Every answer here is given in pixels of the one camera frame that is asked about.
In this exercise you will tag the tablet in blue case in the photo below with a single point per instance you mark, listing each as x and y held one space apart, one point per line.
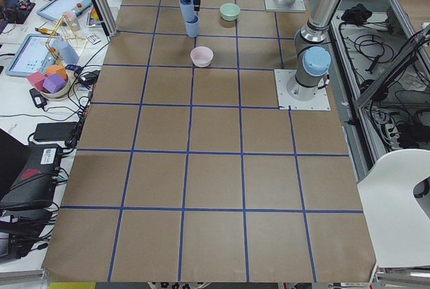
54 9

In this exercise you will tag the blue cup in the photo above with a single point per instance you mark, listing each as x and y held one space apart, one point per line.
187 9
193 27

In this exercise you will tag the pink bowl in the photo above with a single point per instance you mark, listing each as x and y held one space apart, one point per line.
201 56

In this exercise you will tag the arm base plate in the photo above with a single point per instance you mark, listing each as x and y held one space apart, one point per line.
291 6
292 96

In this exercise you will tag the light blue block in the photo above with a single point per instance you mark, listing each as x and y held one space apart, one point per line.
66 52

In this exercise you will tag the bowl of coloured blocks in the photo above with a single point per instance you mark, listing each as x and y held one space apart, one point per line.
53 83

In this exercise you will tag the white chair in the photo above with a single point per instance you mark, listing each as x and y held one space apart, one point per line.
398 226

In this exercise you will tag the black power adapter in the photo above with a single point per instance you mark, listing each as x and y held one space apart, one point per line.
56 131

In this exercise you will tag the mint green bowl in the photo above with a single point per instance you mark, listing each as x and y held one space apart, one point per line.
229 11

